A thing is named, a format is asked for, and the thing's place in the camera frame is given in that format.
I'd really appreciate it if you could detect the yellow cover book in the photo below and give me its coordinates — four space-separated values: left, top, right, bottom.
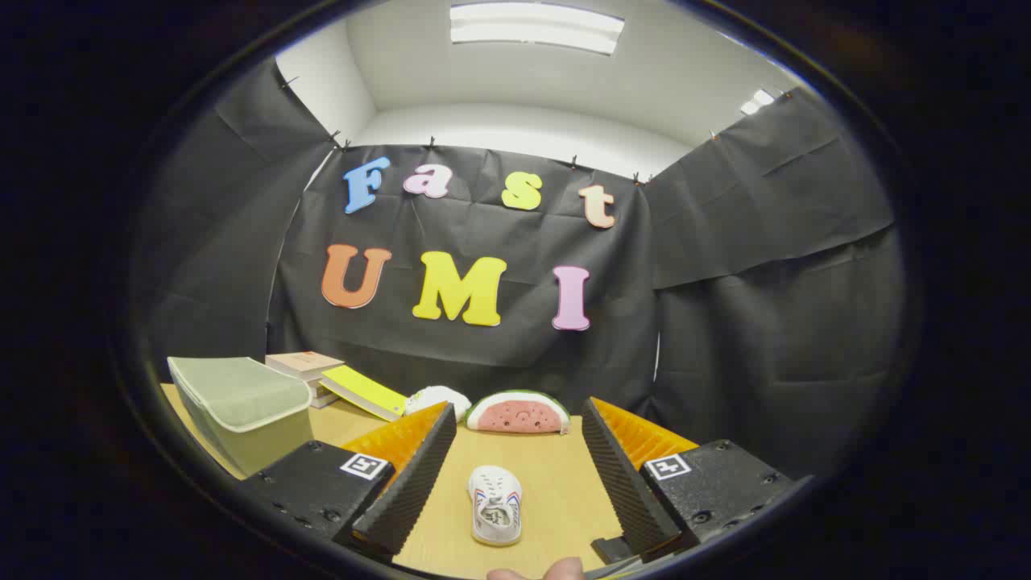
321 364 408 422

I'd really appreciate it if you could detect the watermelon slice plush toy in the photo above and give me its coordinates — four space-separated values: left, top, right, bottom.
466 390 572 435

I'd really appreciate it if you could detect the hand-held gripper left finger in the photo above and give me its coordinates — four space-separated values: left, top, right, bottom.
236 401 458 558

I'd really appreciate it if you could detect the white plush toy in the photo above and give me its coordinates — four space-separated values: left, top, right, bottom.
403 385 472 424

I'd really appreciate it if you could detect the white striped canvas shoe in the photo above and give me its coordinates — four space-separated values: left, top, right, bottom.
468 465 524 548

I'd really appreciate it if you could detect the large ceiling light panel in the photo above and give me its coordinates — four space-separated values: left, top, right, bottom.
449 2 626 56

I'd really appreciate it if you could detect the black backdrop cloth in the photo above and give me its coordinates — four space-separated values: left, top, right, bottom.
133 60 907 480

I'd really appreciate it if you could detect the pale green fabric storage box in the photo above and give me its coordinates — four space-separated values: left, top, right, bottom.
167 356 313 478

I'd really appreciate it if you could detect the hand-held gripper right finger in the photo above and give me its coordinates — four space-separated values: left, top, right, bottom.
580 396 814 565

